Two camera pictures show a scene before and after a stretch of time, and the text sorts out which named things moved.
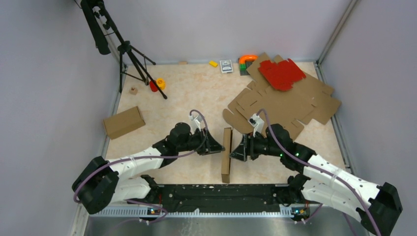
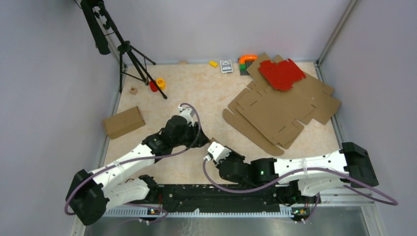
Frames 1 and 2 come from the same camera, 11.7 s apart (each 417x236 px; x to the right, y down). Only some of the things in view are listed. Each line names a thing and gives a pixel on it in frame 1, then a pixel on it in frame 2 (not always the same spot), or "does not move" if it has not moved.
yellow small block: (213, 63) does not move
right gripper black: (246, 148) → (232, 154)
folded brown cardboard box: (123, 122) does not move
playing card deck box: (226, 66) does not move
